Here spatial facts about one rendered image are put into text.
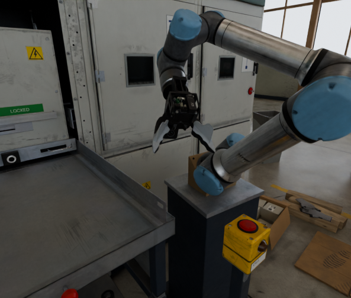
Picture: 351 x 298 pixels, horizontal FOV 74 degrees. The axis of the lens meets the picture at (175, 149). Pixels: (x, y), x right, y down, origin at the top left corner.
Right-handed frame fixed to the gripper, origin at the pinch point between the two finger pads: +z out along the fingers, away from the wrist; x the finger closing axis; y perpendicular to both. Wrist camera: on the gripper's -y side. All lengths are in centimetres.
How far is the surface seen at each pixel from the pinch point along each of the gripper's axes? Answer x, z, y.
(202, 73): 39, -89, -45
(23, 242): -38.1, 11.2, -23.6
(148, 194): -6.2, 1.2, -20.2
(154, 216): -4.6, 7.4, -21.9
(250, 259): 13.8, 23.4, -7.7
